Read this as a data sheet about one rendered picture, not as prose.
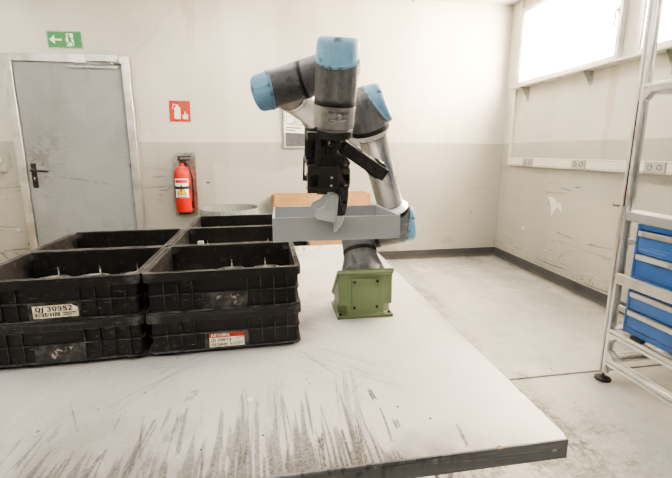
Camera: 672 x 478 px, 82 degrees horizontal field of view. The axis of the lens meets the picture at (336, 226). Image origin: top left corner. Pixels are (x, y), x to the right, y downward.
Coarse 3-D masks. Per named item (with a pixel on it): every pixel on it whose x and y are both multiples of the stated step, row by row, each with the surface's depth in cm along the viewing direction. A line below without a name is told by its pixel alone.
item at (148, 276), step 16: (160, 256) 112; (144, 272) 98; (160, 272) 98; (176, 272) 98; (192, 272) 98; (208, 272) 99; (224, 272) 100; (240, 272) 101; (256, 272) 101; (272, 272) 102; (288, 272) 103
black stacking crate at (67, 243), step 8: (128, 232) 149; (136, 232) 149; (144, 232) 150; (152, 232) 151; (160, 232) 151; (168, 232) 152; (176, 232) 152; (64, 240) 137; (72, 240) 142; (80, 240) 146; (88, 240) 147; (96, 240) 147; (104, 240) 148; (112, 240) 148; (120, 240) 149; (128, 240) 149; (136, 240) 150; (144, 240) 151; (152, 240) 151; (160, 240) 152; (168, 240) 152; (48, 248) 126; (56, 248) 131; (64, 248) 136; (72, 248) 142
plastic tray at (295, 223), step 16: (288, 208) 99; (304, 208) 99; (352, 208) 101; (368, 208) 102; (384, 208) 94; (272, 224) 79; (288, 224) 80; (304, 224) 80; (320, 224) 81; (352, 224) 82; (368, 224) 82; (384, 224) 83; (288, 240) 80; (304, 240) 81; (320, 240) 81
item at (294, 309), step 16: (160, 320) 99; (176, 320) 100; (192, 320) 101; (208, 320) 103; (224, 320) 103; (240, 320) 104; (256, 320) 105; (272, 320) 106; (288, 320) 107; (160, 336) 100; (176, 336) 102; (192, 336) 103; (208, 336) 103; (256, 336) 106; (272, 336) 107; (288, 336) 107; (160, 352) 101; (176, 352) 102
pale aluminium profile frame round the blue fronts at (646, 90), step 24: (648, 24) 180; (648, 48) 181; (648, 72) 182; (648, 96) 182; (624, 192) 195; (624, 216) 196; (624, 240) 197; (624, 264) 200; (648, 288) 182; (624, 312) 201; (624, 336) 198; (600, 360) 213; (624, 360) 212; (648, 384) 186
